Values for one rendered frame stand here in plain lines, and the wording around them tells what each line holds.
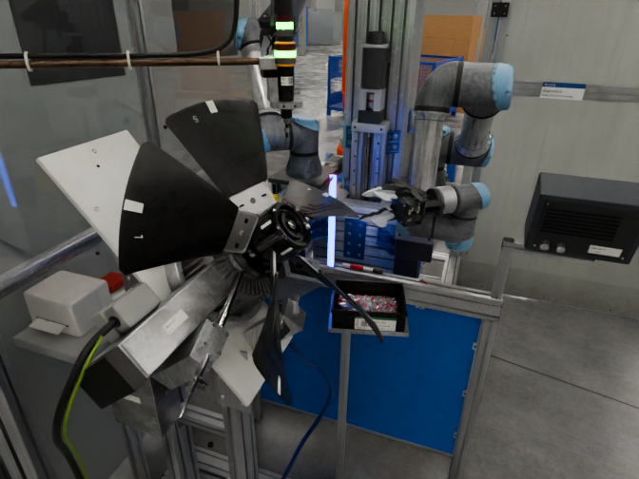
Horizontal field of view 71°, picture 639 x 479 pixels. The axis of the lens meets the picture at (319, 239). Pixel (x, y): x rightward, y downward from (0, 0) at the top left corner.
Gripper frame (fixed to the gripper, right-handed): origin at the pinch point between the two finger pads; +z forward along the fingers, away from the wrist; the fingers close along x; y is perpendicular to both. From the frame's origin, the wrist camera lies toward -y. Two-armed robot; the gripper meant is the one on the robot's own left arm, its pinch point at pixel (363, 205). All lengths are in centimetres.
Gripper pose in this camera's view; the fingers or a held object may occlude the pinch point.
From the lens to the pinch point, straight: 118.6
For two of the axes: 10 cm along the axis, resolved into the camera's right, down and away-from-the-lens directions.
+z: -9.5, 1.3, -2.7
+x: -0.4, 8.3, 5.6
